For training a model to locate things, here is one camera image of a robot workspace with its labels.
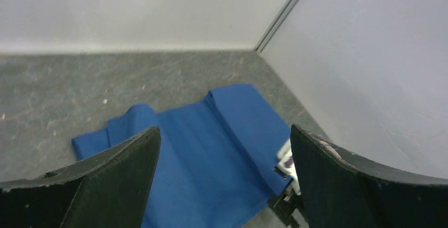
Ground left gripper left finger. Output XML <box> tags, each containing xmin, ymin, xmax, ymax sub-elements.
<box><xmin>1</xmin><ymin>127</ymin><xmax>161</xmax><ymax>227</ymax></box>

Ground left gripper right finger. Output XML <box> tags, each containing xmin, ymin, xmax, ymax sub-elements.
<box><xmin>290</xmin><ymin>125</ymin><xmax>447</xmax><ymax>227</ymax></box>

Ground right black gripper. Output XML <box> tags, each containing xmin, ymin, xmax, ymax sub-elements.
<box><xmin>267</xmin><ymin>188</ymin><xmax>304</xmax><ymax>227</ymax></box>

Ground blue surgical drape cloth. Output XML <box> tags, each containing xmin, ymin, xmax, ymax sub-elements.
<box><xmin>72</xmin><ymin>84</ymin><xmax>290</xmax><ymax>227</ymax></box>

